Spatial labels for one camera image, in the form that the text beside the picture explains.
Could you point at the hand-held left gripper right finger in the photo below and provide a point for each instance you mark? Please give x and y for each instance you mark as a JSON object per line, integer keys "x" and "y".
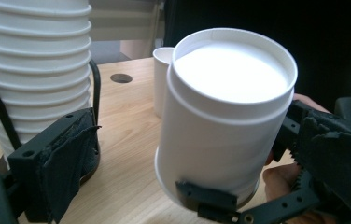
{"x": 341, "y": 161}

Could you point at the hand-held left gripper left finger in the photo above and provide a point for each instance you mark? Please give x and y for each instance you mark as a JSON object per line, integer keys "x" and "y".
{"x": 55, "y": 155}

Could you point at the white paper cup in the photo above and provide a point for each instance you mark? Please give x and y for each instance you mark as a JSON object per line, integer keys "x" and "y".
{"x": 226, "y": 140}
{"x": 161, "y": 90}

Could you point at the tall stack of white cups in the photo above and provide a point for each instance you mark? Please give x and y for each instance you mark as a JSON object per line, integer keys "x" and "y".
{"x": 33, "y": 62}

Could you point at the light wooden furniture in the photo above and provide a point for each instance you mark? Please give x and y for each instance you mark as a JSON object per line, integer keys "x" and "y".
{"x": 123, "y": 21}

